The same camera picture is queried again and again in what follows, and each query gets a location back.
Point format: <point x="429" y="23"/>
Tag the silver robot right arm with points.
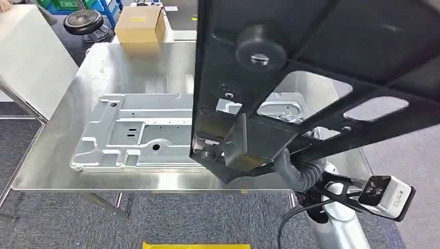
<point x="330" y="220"/>

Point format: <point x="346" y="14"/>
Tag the steel work table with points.
<point x="113" y="68"/>

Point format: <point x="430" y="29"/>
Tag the black plastic mounting plate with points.
<point x="343" y="44"/>

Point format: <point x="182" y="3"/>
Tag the stamped silver metal panel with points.
<point x="154" y="137"/>

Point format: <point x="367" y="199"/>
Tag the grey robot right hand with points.
<point x="256" y="144"/>

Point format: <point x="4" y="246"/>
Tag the brown cardboard box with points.
<point x="137" y="25"/>

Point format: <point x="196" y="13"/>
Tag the black round stool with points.
<point x="84" y="21"/>

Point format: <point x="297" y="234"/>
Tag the blue storage rack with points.
<point x="111" y="10"/>

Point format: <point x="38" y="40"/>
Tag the person's hand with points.
<point x="5" y="5"/>

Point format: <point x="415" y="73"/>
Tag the white flat board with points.
<point x="31" y="58"/>

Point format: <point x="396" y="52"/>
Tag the green plastic crate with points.
<point x="63" y="3"/>

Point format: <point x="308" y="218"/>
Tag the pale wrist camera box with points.
<point x="390" y="197"/>

